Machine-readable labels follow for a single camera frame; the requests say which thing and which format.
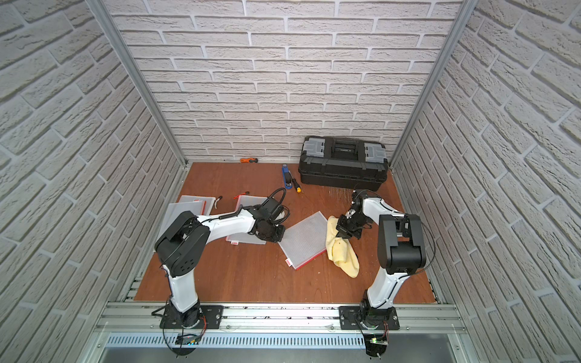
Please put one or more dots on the orange black utility knife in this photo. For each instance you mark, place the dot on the orange black utility knife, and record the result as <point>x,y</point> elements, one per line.
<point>248,160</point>

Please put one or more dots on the blue tool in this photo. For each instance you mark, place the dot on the blue tool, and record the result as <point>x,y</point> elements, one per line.
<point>287,178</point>

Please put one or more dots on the yellow cleaning cloth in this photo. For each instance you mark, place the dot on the yellow cleaning cloth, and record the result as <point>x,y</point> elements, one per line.
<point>340,251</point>

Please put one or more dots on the aluminium front rail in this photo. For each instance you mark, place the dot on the aluminium front rail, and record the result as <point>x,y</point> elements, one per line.
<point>285,318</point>

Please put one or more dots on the black yellow screwdriver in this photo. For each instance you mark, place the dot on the black yellow screwdriver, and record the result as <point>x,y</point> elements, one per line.
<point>296,185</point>

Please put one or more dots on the white mesh document bag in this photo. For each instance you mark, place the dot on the white mesh document bag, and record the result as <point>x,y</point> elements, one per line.
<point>200,206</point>
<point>244,237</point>

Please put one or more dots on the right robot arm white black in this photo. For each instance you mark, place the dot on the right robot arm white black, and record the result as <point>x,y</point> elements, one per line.
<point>401,253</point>

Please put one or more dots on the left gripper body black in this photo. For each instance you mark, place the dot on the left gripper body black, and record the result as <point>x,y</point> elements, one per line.
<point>274,231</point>

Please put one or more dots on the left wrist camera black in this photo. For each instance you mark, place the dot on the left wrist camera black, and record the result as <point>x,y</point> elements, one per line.
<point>273,211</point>

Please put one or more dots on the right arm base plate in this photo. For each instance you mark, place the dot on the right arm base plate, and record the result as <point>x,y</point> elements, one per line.
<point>368,319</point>

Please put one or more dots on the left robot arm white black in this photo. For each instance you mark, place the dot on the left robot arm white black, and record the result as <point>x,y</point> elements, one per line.
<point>181,246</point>

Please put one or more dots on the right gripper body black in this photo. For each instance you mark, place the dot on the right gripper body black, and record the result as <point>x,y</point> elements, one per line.
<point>352,227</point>

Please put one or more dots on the black plastic toolbox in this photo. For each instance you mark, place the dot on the black plastic toolbox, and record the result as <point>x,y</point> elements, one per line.
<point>343,163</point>

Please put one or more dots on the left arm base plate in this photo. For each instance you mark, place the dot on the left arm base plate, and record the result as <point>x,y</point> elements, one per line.
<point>198,317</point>

